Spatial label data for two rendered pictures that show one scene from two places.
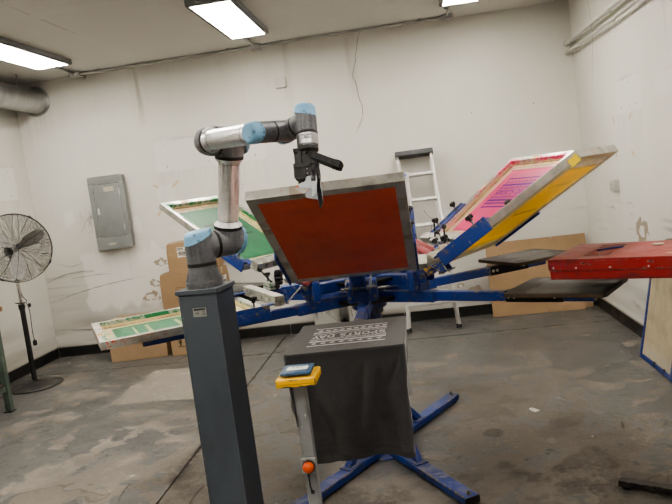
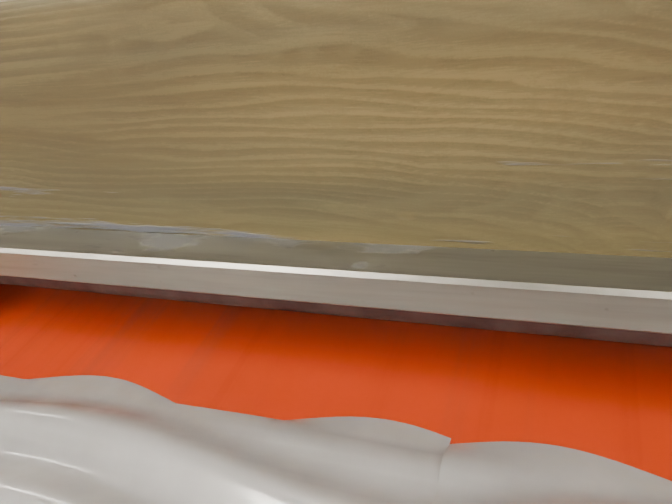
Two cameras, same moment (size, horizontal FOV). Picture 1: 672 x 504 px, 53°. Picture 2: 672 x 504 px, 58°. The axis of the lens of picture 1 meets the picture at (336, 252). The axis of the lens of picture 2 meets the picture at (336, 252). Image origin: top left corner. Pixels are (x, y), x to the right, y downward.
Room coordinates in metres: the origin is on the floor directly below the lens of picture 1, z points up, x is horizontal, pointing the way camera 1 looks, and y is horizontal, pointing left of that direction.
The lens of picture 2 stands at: (2.91, -0.07, 1.38)
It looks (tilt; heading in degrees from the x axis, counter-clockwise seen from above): 60 degrees down; 38
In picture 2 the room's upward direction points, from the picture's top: 37 degrees counter-clockwise
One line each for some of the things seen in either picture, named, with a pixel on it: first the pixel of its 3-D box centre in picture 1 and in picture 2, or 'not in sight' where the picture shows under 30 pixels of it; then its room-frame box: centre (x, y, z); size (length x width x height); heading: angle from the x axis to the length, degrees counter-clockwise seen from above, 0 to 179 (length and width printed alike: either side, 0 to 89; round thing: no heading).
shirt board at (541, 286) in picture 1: (478, 293); not in sight; (3.36, -0.68, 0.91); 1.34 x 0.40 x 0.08; 53
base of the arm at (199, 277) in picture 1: (203, 274); not in sight; (2.75, 0.55, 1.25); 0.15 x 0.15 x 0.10
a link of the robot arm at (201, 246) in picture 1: (200, 245); not in sight; (2.76, 0.54, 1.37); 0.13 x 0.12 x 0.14; 131
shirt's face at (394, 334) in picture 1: (348, 334); not in sight; (2.65, -0.01, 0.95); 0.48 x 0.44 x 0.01; 173
